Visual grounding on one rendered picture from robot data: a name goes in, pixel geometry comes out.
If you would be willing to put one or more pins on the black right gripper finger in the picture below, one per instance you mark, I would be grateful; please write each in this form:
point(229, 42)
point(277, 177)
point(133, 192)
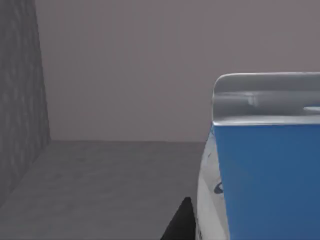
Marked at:
point(182, 222)

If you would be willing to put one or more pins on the blue and white carton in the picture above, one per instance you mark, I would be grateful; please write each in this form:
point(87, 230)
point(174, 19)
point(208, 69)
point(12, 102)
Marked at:
point(270, 175)

